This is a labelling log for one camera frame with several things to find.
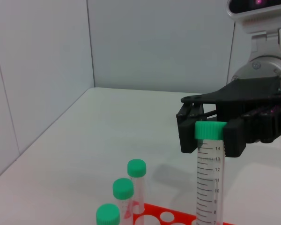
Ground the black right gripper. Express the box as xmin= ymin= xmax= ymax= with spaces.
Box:
xmin=176 ymin=77 xmax=281 ymax=158

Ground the clear test tube green cap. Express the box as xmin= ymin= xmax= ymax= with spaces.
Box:
xmin=96 ymin=203 xmax=121 ymax=225
xmin=112 ymin=178 xmax=135 ymax=225
xmin=194 ymin=121 xmax=226 ymax=225
xmin=127 ymin=159 xmax=148 ymax=214

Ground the orange test tube rack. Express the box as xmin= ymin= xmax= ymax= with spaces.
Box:
xmin=131 ymin=202 xmax=237 ymax=225

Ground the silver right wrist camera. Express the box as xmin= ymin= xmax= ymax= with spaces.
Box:
xmin=226 ymin=0 xmax=281 ymax=56

